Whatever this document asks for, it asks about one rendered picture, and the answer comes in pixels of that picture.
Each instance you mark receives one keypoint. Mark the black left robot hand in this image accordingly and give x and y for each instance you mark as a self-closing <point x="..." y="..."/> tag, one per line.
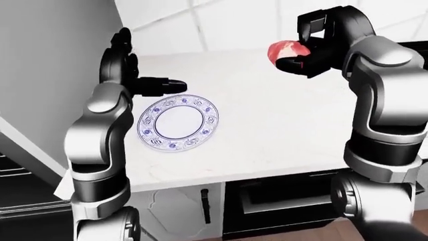
<point x="117" y="65"/>

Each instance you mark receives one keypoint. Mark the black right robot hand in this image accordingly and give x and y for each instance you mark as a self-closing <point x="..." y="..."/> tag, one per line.
<point x="334" y="27"/>

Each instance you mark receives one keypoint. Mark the raw red steak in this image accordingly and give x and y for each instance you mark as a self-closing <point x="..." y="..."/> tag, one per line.
<point x="286" y="49"/>

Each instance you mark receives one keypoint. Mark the black built-in oven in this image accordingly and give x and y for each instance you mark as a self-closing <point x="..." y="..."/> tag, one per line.
<point x="284" y="198"/>

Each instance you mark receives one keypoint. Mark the grey tall cabinet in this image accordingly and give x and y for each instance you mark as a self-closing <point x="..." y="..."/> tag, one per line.
<point x="50" y="62"/>

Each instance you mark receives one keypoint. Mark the black stovetop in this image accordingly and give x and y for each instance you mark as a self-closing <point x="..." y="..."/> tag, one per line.
<point x="414" y="45"/>

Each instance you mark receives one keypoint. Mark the white plate with blue pattern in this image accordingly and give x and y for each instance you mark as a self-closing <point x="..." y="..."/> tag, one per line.
<point x="178" y="122"/>

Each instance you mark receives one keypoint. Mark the white cabinet door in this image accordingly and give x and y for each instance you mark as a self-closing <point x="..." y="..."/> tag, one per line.
<point x="174" y="208"/>

